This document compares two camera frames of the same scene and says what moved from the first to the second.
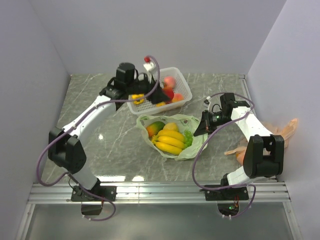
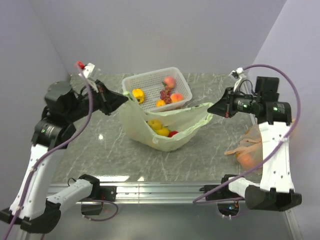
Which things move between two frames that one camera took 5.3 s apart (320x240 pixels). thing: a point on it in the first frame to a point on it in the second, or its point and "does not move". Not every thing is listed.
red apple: [169, 92] to [172, 133]
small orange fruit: [160, 104] does not move
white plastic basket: [180, 86] does not move
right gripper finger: [204, 126] to [223, 106]
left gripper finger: [157, 95] to [112, 100]
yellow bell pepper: [138, 101] does not move
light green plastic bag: [184, 122] to [184, 120]
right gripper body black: [217, 119] to [241, 103]
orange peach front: [177, 97] does not move
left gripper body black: [140, 87] to [98, 97]
